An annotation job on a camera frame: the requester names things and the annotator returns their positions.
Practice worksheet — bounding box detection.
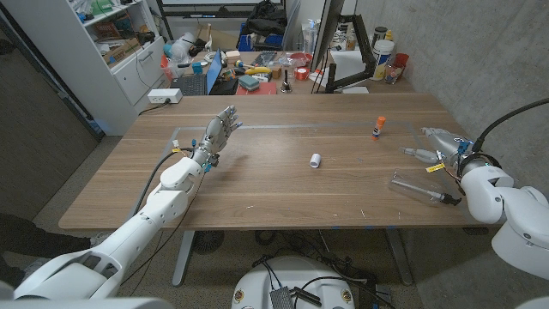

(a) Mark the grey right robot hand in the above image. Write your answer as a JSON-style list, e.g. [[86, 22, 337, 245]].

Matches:
[[401, 126, 477, 167]]

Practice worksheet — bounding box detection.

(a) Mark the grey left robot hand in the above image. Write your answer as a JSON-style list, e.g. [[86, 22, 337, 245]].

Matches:
[[192, 105, 244, 167]]

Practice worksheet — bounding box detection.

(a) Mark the orange glue stick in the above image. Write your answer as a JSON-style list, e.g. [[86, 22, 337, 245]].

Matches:
[[371, 116, 387, 142]]

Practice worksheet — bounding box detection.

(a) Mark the clear sanitizer bottle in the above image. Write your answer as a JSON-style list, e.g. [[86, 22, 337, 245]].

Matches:
[[301, 18, 322, 55]]

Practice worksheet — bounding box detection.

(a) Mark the open laptop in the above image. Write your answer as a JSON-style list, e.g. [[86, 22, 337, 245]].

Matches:
[[170, 48, 224, 97]]

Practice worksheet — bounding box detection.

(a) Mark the teal box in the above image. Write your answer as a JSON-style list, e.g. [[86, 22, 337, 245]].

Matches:
[[238, 74, 261, 92]]

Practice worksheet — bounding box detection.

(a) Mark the white power strip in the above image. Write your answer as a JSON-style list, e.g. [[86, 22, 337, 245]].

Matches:
[[147, 88, 184, 105]]

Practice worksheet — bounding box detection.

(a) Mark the red mat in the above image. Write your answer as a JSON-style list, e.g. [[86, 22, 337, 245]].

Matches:
[[235, 81, 278, 96]]

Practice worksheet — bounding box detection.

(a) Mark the blue bin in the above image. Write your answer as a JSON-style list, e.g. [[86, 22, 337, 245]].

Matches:
[[236, 33, 284, 52]]

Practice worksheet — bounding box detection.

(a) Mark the red cup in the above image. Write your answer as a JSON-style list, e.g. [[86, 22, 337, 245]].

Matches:
[[393, 52, 410, 72]]

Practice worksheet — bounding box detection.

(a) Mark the white shelf cabinet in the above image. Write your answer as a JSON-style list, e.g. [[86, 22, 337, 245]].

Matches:
[[2, 0, 172, 136]]

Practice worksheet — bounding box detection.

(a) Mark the black round floor fan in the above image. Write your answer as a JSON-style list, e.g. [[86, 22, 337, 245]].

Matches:
[[191, 230, 226, 256]]

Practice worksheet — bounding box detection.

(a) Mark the red bowl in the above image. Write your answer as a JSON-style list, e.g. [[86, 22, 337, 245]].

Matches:
[[289, 51, 314, 68]]

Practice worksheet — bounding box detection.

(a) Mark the white labelled tub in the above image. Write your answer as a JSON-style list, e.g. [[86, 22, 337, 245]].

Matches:
[[371, 39, 395, 82]]

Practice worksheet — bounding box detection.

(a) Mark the black backpack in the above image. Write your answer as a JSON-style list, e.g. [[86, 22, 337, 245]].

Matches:
[[236, 0, 288, 38]]

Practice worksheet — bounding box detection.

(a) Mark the grey table leg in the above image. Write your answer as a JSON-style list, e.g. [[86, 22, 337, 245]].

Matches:
[[383, 227, 415, 287], [172, 230, 196, 288]]

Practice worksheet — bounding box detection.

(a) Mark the cardboard box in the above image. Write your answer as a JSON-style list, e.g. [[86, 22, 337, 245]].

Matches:
[[101, 37, 142, 65]]

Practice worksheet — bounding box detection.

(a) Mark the whiteboard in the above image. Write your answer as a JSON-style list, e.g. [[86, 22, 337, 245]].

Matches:
[[156, 0, 287, 19]]

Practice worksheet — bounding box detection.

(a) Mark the black monitor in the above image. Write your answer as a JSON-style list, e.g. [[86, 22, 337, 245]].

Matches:
[[309, 0, 347, 72]]

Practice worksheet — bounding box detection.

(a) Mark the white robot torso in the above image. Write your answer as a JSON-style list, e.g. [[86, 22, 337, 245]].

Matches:
[[231, 256, 356, 309]]

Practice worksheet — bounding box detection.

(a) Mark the person's dark trouser leg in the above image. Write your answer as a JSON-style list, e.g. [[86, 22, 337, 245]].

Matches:
[[0, 213, 92, 291]]

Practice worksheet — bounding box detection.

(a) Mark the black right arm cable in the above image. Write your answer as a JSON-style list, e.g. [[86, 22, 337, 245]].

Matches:
[[471, 98, 549, 154]]

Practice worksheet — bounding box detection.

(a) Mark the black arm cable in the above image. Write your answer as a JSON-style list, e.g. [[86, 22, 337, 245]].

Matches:
[[128, 148, 194, 220], [471, 98, 549, 154]]

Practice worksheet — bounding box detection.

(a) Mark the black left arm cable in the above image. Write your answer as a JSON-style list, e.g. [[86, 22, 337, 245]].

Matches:
[[128, 148, 194, 220]]

